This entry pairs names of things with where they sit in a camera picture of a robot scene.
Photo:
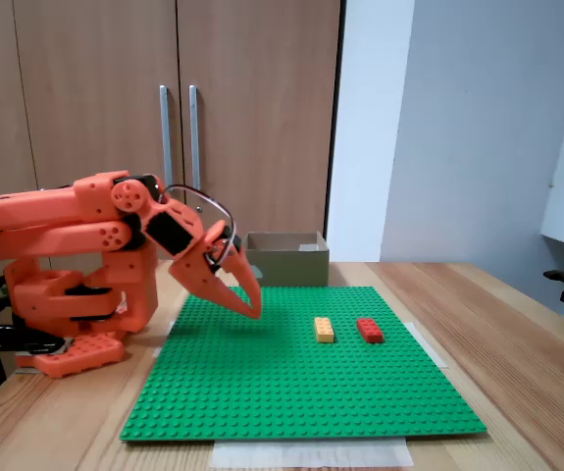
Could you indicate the white paper sheet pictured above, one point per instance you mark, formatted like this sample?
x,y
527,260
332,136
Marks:
x,y
309,247

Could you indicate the brown cardboard box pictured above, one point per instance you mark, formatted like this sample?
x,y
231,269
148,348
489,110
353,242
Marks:
x,y
291,267

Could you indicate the red lego block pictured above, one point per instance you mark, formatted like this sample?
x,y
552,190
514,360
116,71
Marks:
x,y
371,330

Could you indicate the brown wooden cabinet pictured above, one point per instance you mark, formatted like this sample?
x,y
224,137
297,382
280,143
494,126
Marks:
x,y
90,73

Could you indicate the orange lego block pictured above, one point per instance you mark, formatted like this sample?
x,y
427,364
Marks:
x,y
324,329

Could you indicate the green lego baseplate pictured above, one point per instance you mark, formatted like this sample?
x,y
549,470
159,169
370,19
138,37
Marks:
x,y
301,382

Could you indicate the masking tape strip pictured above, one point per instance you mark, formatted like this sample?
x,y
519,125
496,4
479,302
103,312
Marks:
x,y
431,346
311,454
165,338

